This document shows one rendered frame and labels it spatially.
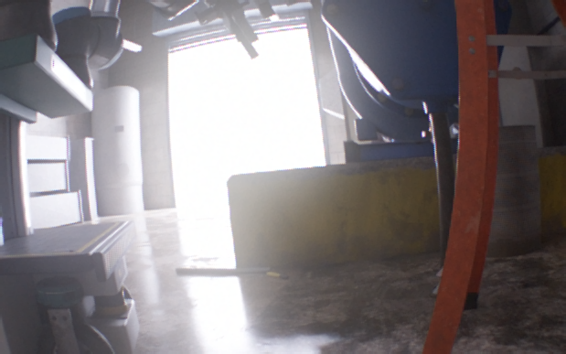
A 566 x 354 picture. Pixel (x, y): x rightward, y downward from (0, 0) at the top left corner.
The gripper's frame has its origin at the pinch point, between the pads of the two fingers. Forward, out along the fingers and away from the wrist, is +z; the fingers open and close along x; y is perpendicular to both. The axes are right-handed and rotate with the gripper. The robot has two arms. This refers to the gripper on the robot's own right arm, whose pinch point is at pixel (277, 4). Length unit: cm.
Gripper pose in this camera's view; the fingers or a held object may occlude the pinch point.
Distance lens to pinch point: 98.6
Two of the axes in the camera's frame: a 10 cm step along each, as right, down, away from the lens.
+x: 3.6, 1.1, -9.3
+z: 4.3, 8.6, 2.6
